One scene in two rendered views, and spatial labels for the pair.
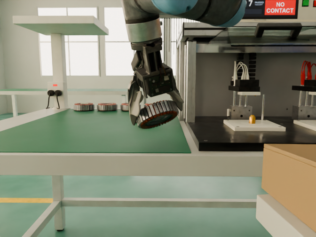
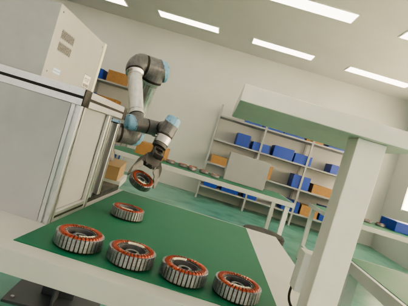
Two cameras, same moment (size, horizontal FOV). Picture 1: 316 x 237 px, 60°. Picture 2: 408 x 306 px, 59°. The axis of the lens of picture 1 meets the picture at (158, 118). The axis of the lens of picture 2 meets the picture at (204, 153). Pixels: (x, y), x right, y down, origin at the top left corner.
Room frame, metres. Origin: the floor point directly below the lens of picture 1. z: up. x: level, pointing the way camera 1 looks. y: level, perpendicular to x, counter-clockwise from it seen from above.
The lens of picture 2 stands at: (2.35, 0.25, 1.06)
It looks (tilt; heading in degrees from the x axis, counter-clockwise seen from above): 1 degrees down; 180
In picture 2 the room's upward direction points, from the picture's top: 17 degrees clockwise
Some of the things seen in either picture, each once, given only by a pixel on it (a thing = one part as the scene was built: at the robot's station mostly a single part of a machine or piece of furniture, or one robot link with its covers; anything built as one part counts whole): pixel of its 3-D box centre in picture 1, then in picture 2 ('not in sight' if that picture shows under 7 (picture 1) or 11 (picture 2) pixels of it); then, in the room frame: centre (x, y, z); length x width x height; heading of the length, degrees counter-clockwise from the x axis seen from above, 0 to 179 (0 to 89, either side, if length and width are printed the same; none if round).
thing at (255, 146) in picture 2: not in sight; (259, 147); (-5.36, 1.29, 1.37); 0.42 x 0.36 x 0.18; 1
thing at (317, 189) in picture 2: not in sight; (319, 190); (-5.35, 2.77, 0.87); 0.42 x 0.40 x 0.19; 88
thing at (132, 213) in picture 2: not in sight; (127, 211); (1.10, 0.05, 0.77); 0.11 x 0.11 x 0.04
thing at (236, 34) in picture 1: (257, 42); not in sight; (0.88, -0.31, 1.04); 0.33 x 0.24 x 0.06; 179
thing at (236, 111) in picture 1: (239, 112); not in sight; (1.01, -0.31, 0.80); 0.08 x 0.05 x 0.06; 89
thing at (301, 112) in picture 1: (305, 113); not in sight; (1.01, -0.55, 0.80); 0.08 x 0.05 x 0.06; 89
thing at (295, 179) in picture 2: not in sight; (298, 181); (-5.35, 2.29, 0.92); 0.42 x 0.36 x 0.28; 179
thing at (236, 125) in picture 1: (251, 124); not in sight; (0.87, -0.30, 0.78); 0.15 x 0.15 x 0.01; 89
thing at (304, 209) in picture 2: not in sight; (306, 210); (-5.35, 2.64, 0.39); 0.40 x 0.36 x 0.21; 178
